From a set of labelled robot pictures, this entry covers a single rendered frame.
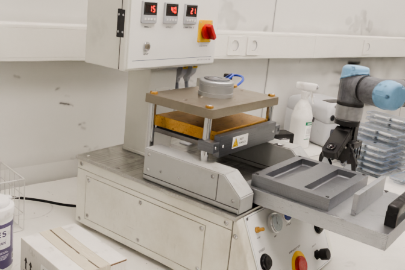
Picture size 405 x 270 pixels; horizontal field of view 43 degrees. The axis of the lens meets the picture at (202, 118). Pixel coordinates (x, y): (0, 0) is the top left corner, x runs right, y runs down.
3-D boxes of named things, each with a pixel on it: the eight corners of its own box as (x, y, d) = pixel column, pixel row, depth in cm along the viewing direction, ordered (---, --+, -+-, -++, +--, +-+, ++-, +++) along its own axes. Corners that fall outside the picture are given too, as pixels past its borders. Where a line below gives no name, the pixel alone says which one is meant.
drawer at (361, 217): (238, 201, 104) (242, 164, 102) (289, 178, 121) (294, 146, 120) (384, 255, 87) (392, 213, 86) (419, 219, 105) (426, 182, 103)
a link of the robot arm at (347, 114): (357, 108, 141) (329, 102, 146) (354, 125, 142) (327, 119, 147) (367, 106, 147) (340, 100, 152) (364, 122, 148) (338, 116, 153)
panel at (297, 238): (267, 313, 98) (243, 217, 99) (331, 258, 122) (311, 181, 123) (276, 313, 97) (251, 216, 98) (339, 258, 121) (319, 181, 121)
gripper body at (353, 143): (360, 160, 151) (367, 120, 149) (348, 166, 145) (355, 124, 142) (335, 153, 156) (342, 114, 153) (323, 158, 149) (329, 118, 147)
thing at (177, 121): (153, 131, 117) (157, 90, 114) (211, 119, 134) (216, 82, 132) (216, 150, 107) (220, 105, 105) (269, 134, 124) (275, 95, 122)
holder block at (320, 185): (250, 185, 103) (252, 173, 102) (296, 165, 119) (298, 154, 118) (328, 211, 94) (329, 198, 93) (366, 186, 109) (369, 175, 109)
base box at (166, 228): (75, 224, 127) (77, 158, 123) (173, 188, 157) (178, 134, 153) (261, 319, 97) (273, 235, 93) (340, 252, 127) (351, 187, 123)
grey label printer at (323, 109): (280, 132, 219) (285, 93, 215) (313, 129, 231) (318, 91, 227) (325, 149, 200) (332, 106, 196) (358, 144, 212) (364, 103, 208)
